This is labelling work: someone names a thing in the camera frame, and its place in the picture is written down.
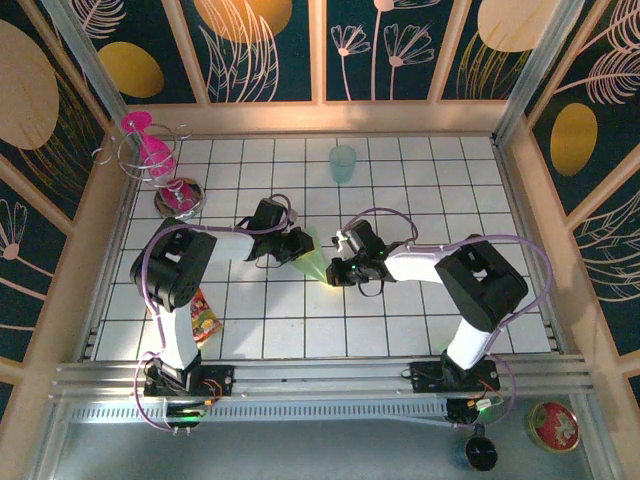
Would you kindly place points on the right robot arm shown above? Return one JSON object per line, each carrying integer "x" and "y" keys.
{"x": 415, "y": 265}

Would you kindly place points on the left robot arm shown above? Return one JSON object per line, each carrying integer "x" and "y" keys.
{"x": 180, "y": 340}

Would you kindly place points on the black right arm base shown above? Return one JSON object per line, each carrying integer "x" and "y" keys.
{"x": 425, "y": 377}

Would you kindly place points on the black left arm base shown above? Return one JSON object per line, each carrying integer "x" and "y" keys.
{"x": 220, "y": 380}

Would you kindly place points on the teal plastic cup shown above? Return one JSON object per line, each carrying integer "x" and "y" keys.
{"x": 343, "y": 167}

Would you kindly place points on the colourful snack packet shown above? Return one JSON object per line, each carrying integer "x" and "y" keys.
{"x": 207, "y": 322}

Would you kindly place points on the black round lid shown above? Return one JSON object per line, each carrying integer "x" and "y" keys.
{"x": 481, "y": 452}

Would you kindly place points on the red round tin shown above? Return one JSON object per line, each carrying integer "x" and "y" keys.
{"x": 552, "y": 427}

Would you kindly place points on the aluminium mounting rail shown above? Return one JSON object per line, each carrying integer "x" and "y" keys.
{"x": 320, "y": 380}

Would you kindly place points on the aluminium table side rail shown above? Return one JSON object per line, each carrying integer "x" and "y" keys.
{"x": 92, "y": 340}
{"x": 521, "y": 220}

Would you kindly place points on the aluminium frame post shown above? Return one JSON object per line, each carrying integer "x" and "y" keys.
{"x": 530, "y": 75}
{"x": 85, "y": 55}

